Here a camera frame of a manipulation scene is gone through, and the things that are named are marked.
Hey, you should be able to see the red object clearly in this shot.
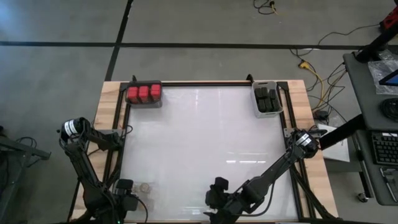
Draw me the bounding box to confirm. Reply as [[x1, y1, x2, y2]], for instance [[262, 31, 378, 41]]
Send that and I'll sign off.
[[382, 14, 398, 31]]

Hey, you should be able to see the clear plastic sheet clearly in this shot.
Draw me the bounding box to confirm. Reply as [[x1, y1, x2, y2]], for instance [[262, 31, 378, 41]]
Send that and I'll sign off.
[[368, 58, 398, 95]]

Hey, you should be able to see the tablet with blue screen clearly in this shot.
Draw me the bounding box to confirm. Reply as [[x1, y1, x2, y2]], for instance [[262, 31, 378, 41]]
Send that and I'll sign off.
[[378, 68, 398, 87]]

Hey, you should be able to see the black keyboard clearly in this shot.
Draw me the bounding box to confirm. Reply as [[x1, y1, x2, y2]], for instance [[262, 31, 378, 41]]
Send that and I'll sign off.
[[371, 130, 398, 166]]

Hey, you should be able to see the black power brick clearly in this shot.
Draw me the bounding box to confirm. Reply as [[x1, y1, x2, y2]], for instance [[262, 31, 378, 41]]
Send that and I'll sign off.
[[312, 110, 330, 121]]

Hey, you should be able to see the black metal stand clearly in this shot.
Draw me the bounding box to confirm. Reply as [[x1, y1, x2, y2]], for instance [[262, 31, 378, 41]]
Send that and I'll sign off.
[[0, 124, 52, 224]]

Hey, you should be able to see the grey desk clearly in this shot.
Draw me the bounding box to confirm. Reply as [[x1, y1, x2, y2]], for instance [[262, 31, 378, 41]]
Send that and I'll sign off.
[[343, 51, 398, 206]]

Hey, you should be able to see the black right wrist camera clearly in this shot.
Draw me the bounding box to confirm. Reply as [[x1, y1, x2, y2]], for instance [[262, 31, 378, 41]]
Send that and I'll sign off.
[[214, 176, 230, 191]]

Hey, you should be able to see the smoked paprika tin red lid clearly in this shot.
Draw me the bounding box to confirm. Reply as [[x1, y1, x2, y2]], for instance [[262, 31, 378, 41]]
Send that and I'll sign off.
[[138, 85, 150, 103], [127, 86, 139, 104], [150, 83, 162, 101]]

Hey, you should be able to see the black round device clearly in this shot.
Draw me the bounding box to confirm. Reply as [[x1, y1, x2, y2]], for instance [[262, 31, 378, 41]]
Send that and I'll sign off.
[[381, 98, 398, 121]]

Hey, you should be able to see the white plastic bin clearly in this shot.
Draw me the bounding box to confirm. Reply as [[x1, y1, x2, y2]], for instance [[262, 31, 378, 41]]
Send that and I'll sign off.
[[251, 80, 284, 119]]

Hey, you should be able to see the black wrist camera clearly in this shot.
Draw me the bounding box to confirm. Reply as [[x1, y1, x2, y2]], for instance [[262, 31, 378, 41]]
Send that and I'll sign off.
[[214, 176, 230, 191], [116, 179, 134, 196]]

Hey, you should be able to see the yellow floor cable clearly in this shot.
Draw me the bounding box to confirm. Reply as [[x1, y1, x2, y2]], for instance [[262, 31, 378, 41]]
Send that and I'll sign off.
[[298, 60, 326, 111]]

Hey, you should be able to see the dark grey plastic bin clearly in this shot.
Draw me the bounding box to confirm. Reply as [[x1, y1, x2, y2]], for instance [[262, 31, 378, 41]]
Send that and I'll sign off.
[[125, 80, 163, 109]]

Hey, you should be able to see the black aluminium table frame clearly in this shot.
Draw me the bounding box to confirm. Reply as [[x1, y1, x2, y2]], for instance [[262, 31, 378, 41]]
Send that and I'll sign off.
[[111, 74, 335, 222]]

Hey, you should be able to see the white paper sheet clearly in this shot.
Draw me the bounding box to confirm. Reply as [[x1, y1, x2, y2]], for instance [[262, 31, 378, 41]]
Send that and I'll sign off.
[[316, 123, 351, 163]]

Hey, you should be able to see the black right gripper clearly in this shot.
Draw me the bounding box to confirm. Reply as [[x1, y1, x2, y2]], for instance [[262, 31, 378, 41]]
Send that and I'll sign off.
[[203, 186, 248, 219]]

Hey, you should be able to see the black pole stand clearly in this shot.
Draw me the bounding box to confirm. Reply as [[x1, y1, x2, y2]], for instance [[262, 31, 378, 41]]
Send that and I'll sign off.
[[354, 27, 398, 63]]

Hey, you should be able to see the light wooden table board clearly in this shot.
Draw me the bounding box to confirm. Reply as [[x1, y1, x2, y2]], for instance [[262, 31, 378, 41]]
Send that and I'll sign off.
[[70, 79, 340, 223]]

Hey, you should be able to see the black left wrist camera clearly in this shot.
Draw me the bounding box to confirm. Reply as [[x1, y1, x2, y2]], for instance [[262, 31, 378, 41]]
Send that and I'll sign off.
[[116, 179, 134, 196]]

